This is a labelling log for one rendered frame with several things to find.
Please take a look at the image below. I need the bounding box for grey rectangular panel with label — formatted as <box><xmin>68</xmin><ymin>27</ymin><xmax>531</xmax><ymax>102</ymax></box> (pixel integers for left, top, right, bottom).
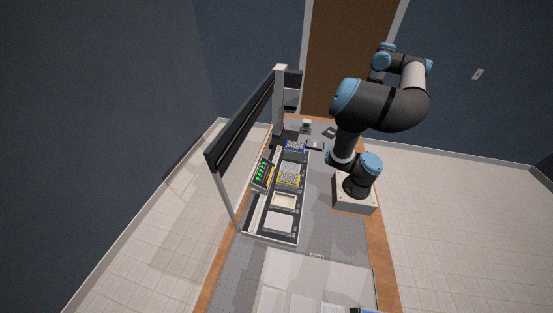
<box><xmin>306</xmin><ymin>140</ymin><xmax>323</xmax><ymax>150</ymax></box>

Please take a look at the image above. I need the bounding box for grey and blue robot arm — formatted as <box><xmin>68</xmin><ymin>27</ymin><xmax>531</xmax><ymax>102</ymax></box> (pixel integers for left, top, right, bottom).
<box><xmin>325</xmin><ymin>42</ymin><xmax>433</xmax><ymax>200</ymax></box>

